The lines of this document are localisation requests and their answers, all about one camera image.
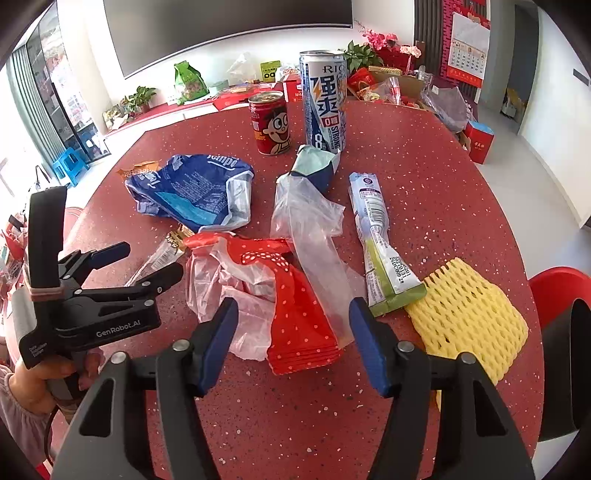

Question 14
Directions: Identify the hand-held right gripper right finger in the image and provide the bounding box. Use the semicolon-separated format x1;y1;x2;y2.
348;296;536;480

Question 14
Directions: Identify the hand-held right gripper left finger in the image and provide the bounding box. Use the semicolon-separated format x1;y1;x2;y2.
51;298;239;480

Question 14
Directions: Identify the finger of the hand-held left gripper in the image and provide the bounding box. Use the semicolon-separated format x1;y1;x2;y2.
58;243;132;282
76;262;184;301

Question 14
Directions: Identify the red dotted bag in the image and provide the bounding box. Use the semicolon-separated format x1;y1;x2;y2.
182;231;347;376

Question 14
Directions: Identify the yellow foam fruit net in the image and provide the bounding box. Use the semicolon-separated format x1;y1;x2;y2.
405;257;529;411

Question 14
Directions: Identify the teal navy wrapper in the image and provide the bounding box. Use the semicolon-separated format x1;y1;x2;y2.
276;144;342;195

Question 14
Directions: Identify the person's left forearm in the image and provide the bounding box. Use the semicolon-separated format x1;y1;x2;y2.
0;332;54;467

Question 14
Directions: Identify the person's left hand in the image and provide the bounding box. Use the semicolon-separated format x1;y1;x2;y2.
9;352;105;416

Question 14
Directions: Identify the clear printed stick wrapper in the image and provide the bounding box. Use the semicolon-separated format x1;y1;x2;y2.
124;225;188;288

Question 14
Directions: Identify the pink plastic bag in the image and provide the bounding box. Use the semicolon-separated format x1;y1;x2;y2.
186;237;296;361

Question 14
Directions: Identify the orange snack wrapper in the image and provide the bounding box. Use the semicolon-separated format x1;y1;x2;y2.
115;161;162;183

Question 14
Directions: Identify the blue plastic wrapper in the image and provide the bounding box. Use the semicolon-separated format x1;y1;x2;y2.
124;154;256;234

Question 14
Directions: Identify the blue plastic stool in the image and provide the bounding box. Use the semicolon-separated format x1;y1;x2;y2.
50;148;90;188

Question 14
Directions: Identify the white green stick wrapper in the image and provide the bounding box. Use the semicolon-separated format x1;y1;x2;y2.
348;172;428;318

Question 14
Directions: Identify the clear plastic bag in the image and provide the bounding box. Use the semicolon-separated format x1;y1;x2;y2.
270;175;356;349

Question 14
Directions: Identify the small potted plant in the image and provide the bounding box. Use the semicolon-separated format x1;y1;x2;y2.
121;86;158;114

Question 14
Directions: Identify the green snack bag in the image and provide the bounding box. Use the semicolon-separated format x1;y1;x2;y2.
174;61;209;104

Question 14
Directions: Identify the red plastic stool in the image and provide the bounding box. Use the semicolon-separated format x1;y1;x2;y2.
527;267;591;330

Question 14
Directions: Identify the short red cartoon can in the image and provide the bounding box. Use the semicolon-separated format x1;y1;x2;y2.
248;91;293;155

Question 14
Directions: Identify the crinkled clear bag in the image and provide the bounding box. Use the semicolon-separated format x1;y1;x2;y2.
226;52;257;84

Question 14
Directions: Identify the red waffle box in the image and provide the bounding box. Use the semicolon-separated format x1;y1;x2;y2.
281;74;305;102

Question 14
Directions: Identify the red box blue lid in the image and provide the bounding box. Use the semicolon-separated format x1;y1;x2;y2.
463;121;496;165

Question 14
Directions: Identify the tall white blue can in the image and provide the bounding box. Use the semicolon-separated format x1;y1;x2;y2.
299;50;348;155

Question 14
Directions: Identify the large black television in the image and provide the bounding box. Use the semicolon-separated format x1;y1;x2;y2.
102;0;354;79

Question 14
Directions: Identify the grey purple plastic bag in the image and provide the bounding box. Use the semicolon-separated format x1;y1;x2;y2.
422;85;476;134

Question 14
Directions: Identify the cardboard box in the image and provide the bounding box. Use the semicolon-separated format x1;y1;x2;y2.
369;69;432;109

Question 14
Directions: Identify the green leafy plant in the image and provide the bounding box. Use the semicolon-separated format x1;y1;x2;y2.
344;41;384;75

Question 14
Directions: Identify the pink flower branch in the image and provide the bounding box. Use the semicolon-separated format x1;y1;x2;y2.
355;18;399;51

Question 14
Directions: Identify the black cable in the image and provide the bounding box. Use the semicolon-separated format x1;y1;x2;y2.
43;401;63;464

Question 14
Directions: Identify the wall calendar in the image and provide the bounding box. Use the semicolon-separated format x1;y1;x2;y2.
445;11;491;86

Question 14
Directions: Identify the dark slatted wall panel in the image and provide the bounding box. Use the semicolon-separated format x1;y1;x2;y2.
413;0;444;56

